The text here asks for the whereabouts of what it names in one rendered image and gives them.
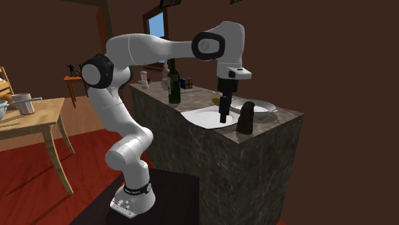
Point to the pale pink dispenser bottle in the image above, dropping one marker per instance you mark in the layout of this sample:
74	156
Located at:
164	76

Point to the dark robot stand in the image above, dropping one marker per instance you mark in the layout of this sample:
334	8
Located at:
174	199

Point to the coloured puzzle cube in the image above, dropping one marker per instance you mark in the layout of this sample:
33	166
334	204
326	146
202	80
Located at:
186	83

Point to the white round bowl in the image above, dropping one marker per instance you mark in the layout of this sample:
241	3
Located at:
263	107

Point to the window with brown frame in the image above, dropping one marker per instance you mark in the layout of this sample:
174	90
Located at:
156	25

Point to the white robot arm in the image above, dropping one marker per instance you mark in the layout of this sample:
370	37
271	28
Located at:
121	102

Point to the small orange side table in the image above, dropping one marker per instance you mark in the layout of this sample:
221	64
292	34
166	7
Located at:
71	80

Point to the light wooden chair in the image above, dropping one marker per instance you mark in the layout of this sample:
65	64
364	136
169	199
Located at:
4	84

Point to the dark green wine bottle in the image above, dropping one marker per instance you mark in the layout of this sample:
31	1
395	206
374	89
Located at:
174	88

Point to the dark brown upright object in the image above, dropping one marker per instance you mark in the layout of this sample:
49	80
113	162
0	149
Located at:
245	120

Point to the flat grey knife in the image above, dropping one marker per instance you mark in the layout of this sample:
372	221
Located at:
191	90

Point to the light wooden table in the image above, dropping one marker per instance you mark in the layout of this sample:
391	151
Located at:
43	115

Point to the yellow banana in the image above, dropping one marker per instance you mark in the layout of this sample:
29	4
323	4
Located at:
215	100

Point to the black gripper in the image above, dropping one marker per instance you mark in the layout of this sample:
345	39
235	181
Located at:
227	85

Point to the white square plate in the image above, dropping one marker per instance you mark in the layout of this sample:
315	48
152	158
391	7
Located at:
205	118

